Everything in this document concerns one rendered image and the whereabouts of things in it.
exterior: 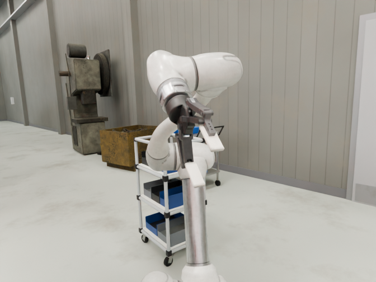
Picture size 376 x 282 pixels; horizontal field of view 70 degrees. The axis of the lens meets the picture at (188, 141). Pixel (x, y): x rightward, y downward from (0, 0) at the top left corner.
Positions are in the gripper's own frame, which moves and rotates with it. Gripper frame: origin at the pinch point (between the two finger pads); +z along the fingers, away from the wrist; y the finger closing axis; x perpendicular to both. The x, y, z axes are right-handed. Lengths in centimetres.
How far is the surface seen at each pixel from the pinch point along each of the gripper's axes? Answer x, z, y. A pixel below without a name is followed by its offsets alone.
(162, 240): 34, -45, -175
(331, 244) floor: 176, 1, -156
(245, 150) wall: 230, -184, -257
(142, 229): 23, -66, -194
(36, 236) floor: -70, -104, -245
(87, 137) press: 3, -420, -460
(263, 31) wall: 240, -280, -102
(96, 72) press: 37, -528, -352
